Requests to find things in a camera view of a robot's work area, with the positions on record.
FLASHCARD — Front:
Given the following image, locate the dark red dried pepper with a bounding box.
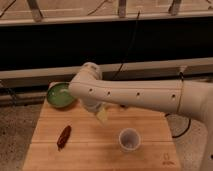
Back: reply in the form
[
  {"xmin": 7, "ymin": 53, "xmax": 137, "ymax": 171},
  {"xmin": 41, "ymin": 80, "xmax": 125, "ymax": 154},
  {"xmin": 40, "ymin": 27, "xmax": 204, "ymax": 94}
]
[{"xmin": 57, "ymin": 125, "xmax": 72, "ymax": 150}]

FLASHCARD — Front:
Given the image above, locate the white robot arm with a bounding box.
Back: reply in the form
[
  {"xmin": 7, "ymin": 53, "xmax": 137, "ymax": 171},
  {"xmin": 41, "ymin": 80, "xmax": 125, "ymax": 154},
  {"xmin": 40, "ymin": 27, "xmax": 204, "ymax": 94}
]
[{"xmin": 69, "ymin": 62, "xmax": 213, "ymax": 171}]

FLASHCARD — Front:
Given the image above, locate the green ceramic bowl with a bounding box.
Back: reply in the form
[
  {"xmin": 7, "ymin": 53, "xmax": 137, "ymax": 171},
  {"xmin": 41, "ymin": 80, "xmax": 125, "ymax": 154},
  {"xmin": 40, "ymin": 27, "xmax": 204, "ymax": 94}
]
[{"xmin": 46, "ymin": 82, "xmax": 76, "ymax": 108}]

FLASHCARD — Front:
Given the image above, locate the wooden cutting board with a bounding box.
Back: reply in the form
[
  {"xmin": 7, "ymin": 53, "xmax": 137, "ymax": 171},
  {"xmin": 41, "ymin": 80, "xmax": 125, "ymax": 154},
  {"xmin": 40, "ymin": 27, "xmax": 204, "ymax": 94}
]
[{"xmin": 23, "ymin": 103, "xmax": 181, "ymax": 171}]

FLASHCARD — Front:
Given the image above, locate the black cable on floor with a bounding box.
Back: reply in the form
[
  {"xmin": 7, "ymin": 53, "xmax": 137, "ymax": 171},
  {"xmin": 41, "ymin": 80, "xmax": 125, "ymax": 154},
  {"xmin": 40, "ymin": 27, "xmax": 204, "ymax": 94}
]
[{"xmin": 164, "ymin": 113, "xmax": 193, "ymax": 139}]

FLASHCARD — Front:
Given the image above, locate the black hanging cable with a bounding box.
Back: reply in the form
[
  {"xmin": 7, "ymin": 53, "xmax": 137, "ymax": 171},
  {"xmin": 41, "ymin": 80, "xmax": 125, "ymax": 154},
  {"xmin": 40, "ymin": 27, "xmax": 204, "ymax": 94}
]
[{"xmin": 111, "ymin": 11, "xmax": 141, "ymax": 81}]

